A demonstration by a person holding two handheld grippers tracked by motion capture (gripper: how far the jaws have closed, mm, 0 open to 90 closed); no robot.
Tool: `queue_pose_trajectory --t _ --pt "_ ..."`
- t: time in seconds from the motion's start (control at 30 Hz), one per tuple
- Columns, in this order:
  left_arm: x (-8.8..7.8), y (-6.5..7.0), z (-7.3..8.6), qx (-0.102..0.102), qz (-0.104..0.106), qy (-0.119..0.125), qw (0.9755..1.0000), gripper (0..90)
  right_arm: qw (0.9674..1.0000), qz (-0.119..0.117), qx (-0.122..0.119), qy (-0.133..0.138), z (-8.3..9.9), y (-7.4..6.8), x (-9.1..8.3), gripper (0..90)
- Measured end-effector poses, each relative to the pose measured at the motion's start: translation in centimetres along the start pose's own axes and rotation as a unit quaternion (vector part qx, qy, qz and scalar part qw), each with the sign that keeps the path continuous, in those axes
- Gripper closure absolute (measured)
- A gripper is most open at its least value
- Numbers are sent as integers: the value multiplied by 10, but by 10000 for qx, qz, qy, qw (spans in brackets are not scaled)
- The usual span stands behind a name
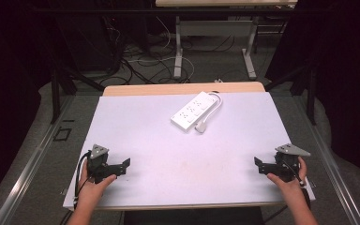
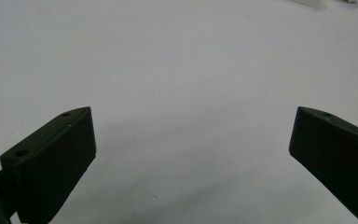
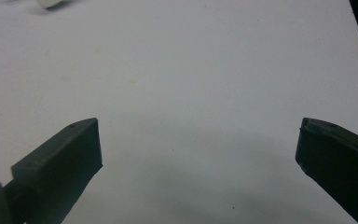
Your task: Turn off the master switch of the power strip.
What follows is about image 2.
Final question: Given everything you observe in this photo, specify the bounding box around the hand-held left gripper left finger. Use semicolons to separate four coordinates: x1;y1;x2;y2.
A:
0;105;97;224

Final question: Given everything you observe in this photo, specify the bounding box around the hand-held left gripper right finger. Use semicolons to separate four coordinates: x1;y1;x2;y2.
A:
288;105;358;224

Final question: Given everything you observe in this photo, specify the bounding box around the white object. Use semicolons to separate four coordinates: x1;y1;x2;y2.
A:
289;0;358;8

